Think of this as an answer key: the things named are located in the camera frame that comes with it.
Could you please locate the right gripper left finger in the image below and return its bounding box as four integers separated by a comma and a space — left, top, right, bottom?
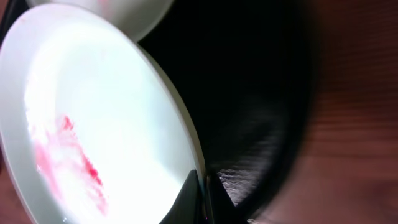
160, 170, 201, 224

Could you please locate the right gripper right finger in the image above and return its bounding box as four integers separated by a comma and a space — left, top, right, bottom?
205, 174, 248, 224

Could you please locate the light blue plate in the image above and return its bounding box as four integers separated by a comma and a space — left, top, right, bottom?
27, 0, 174, 42
1, 3, 205, 224

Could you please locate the black round tray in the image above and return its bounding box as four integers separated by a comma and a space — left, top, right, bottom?
0, 0, 320, 222

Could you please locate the light blue top plate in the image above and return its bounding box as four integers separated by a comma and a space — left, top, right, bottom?
27, 0, 174, 42

